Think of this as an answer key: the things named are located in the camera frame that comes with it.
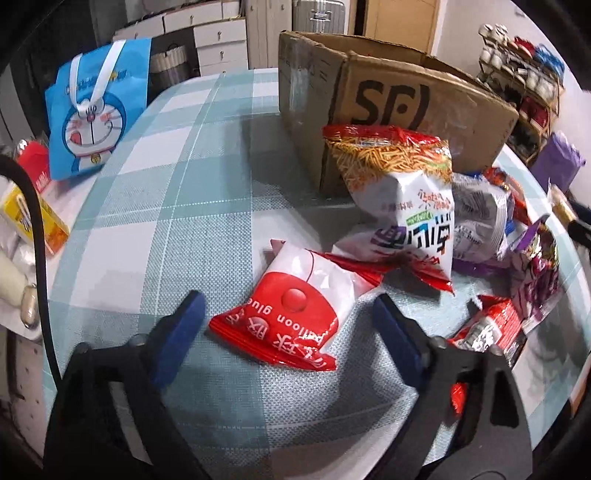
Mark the wooden door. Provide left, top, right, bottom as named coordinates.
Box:
left=362, top=0, right=439, bottom=54

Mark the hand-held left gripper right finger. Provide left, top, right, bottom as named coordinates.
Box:
left=369, top=293, right=536, bottom=480

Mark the white drawer cabinet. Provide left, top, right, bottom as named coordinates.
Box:
left=113, top=0, right=250, bottom=77

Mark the purple bag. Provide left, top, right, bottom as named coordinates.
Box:
left=536, top=130, right=587, bottom=192

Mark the gold wrapped snack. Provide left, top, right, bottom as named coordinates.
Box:
left=547, top=185, right=575, bottom=222

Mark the red printed snack packet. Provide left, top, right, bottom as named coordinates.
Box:
left=445, top=295, right=527, bottom=414

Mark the yellow box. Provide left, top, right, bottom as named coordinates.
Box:
left=0, top=185, right=70, bottom=254

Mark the purple snack packet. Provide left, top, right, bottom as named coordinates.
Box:
left=508, top=215, right=561, bottom=333

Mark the red and white snack packet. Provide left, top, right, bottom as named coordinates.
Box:
left=209, top=239, right=384, bottom=372

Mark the red foil snack packet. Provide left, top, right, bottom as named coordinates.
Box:
left=482, top=167, right=527, bottom=222

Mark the black cable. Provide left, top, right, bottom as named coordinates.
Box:
left=0, top=154, right=61, bottom=393

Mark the woven basket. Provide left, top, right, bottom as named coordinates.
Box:
left=150, top=44, right=188, bottom=88

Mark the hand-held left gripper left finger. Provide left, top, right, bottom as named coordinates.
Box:
left=44, top=291, right=213, bottom=480

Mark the white grey-printed snack packet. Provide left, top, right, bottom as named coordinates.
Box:
left=450, top=172, right=518, bottom=275

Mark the noodle print snack packet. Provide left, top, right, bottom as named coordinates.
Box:
left=322, top=124, right=455, bottom=296

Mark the beige ribbed suitcase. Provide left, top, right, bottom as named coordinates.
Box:
left=245, top=0, right=296, bottom=70

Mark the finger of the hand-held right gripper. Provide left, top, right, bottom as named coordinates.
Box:
left=569, top=218, right=591, bottom=254

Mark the brown cardboard box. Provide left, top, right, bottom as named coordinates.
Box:
left=278, top=30, right=520, bottom=197

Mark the blue cartoon gift bag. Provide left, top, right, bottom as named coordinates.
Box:
left=45, top=38, right=153, bottom=181

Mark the grey suitcase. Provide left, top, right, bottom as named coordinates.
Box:
left=293, top=0, right=349, bottom=34

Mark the checked tablecloth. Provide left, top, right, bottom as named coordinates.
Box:
left=44, top=67, right=591, bottom=467

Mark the shoe rack with shoes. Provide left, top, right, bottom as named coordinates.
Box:
left=478, top=23, right=566, bottom=162

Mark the white bottle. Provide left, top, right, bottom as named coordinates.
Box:
left=0, top=251, right=42, bottom=328

